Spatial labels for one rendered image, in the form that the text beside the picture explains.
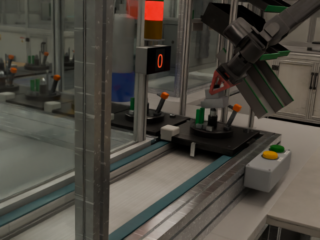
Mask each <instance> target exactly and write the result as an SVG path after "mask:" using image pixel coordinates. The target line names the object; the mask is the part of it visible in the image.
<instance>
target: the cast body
mask: <svg viewBox="0 0 320 240"><path fill-rule="evenodd" d="M219 88H221V87H220V85H219V84H215V86H214V88H213V90H217V89H219ZM209 90H210V88H208V89H205V97H206V98H205V99H204V101H201V107H202V108H206V109H210V108H224V107H226V106H228V105H229V101H228V96H224V90H223V91H220V92H218V93H216V94H214V95H211V94H210V93H209Z"/></svg>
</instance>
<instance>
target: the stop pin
mask: <svg viewBox="0 0 320 240"><path fill-rule="evenodd" d="M196 147H197V143H194V142H193V143H191V148H190V156H193V157H195V156H196Z"/></svg>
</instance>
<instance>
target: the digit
mask: <svg viewBox="0 0 320 240"><path fill-rule="evenodd" d="M164 57H165V49H156V61H155V71H159V70H164Z"/></svg>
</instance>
